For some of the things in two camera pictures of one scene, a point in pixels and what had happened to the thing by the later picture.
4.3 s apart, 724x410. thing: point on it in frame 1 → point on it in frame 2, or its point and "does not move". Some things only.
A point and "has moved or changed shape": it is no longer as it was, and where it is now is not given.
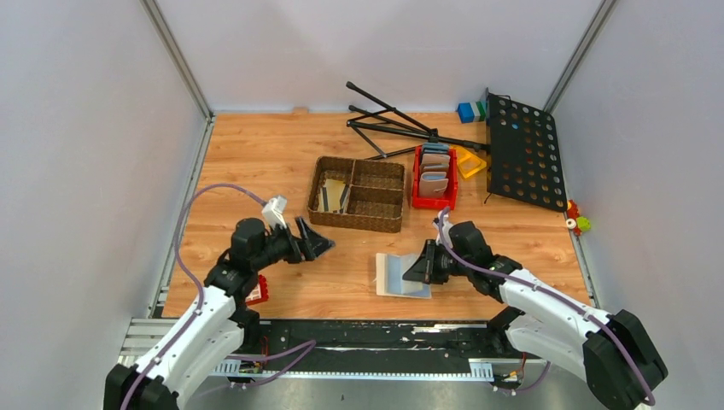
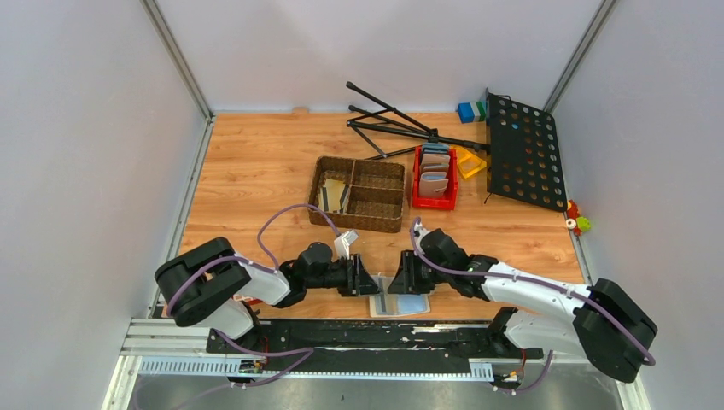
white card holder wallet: x=390 y=270 has moved or changed shape
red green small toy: x=578 y=225 does not move
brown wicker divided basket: x=356 y=193 does not move
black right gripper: x=424 y=271 → x=405 y=282
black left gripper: x=307 y=248 → x=359 y=282
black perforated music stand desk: x=524 y=158 does not move
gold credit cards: x=334 y=196 does not move
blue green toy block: x=471 y=112 does not move
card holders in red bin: x=434 y=167 does not move
